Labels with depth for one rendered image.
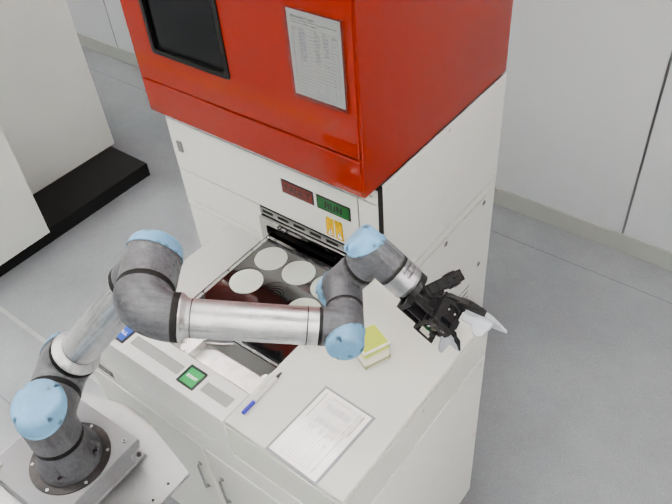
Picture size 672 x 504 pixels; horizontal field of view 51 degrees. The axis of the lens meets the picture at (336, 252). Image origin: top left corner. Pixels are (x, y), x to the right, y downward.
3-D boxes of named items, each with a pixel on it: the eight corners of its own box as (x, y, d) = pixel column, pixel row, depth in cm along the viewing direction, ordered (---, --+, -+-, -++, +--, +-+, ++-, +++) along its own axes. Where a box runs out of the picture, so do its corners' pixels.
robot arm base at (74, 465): (58, 500, 159) (42, 477, 152) (26, 460, 167) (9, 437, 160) (115, 455, 166) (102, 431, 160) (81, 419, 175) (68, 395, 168)
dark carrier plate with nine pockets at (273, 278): (269, 239, 218) (269, 238, 218) (359, 284, 202) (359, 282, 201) (188, 308, 199) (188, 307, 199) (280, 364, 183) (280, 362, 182)
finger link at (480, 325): (498, 351, 138) (454, 333, 141) (508, 328, 142) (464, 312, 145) (500, 341, 136) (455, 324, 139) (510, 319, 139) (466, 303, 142)
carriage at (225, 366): (180, 331, 199) (177, 324, 197) (277, 393, 181) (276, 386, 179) (159, 350, 195) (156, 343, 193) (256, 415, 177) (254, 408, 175)
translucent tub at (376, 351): (375, 339, 177) (374, 321, 173) (391, 359, 172) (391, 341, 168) (349, 352, 175) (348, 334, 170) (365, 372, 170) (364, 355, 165)
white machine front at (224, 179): (193, 199, 248) (167, 99, 220) (385, 293, 208) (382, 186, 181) (187, 204, 246) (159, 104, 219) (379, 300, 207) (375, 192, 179)
